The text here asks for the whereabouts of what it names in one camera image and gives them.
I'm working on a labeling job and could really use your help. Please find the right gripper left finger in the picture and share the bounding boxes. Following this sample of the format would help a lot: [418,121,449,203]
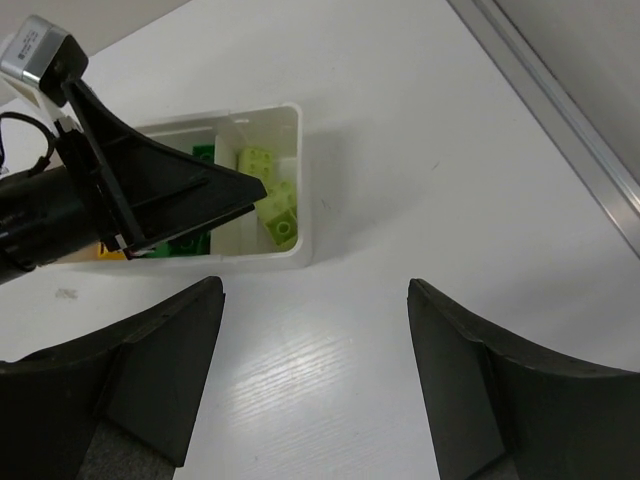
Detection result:
[1,277,224,479]

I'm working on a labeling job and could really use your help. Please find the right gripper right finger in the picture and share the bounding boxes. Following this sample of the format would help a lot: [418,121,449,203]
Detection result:
[407,279,639,479]

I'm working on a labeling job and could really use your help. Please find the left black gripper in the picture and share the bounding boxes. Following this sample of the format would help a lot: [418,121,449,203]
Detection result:
[1,80,267,283]

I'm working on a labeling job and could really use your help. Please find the green two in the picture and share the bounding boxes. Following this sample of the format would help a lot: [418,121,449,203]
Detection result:
[144,144,215,258]

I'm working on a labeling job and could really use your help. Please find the orange lego brick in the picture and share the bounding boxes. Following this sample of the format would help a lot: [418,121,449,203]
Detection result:
[97,243,127,261]

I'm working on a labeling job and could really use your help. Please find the pale green lego brick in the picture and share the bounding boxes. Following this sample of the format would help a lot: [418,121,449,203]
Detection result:
[238,146,275,187]

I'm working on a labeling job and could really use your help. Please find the white divided plastic container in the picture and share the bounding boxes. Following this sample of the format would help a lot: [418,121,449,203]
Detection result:
[58,103,312,275]

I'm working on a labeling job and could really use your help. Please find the pale yellow green lego stack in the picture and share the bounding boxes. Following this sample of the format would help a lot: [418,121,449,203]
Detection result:
[255,181,298,251]

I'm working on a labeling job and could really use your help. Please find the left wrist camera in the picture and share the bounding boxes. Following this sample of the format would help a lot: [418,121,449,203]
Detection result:
[1,15,89,108]

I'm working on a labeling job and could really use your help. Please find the aluminium rail frame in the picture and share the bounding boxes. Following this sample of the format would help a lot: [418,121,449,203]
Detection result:
[449,1,639,254]

